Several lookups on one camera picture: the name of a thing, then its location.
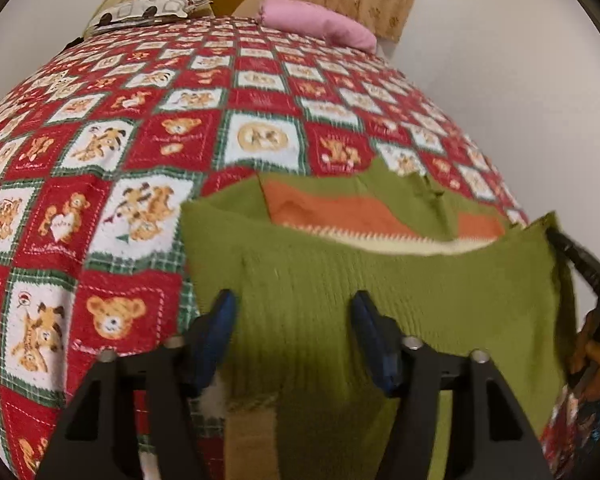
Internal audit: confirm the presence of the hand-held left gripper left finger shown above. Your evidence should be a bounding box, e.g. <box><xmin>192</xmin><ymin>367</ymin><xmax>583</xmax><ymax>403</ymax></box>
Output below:
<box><xmin>34</xmin><ymin>289</ymin><xmax>238</xmax><ymax>480</ymax></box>

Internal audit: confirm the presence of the red checked bear print bedspread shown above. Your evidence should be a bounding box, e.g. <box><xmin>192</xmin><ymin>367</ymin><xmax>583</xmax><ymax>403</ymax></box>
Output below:
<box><xmin>0</xmin><ymin>12</ymin><xmax>600</xmax><ymax>480</ymax></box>

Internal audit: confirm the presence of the pink pillow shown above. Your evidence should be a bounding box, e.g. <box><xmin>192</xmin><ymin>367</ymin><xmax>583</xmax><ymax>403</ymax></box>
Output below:
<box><xmin>256</xmin><ymin>0</ymin><xmax>378</xmax><ymax>53</ymax></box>

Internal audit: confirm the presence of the white car print pillow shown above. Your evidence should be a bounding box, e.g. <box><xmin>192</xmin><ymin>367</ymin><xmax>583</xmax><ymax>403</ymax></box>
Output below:
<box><xmin>84</xmin><ymin>0</ymin><xmax>215</xmax><ymax>37</ymax></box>

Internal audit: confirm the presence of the green orange cream striped sweater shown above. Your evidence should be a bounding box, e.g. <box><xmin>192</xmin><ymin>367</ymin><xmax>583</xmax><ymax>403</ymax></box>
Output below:
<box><xmin>180</xmin><ymin>157</ymin><xmax>578</xmax><ymax>480</ymax></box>

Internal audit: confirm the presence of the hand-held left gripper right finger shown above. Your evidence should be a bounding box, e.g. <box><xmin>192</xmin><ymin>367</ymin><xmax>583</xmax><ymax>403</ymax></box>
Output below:
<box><xmin>349</xmin><ymin>290</ymin><xmax>556</xmax><ymax>480</ymax></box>

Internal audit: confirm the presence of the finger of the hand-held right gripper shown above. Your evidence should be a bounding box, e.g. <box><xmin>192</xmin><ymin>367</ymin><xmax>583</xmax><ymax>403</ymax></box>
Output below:
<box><xmin>545</xmin><ymin>227</ymin><xmax>600</xmax><ymax>311</ymax></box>

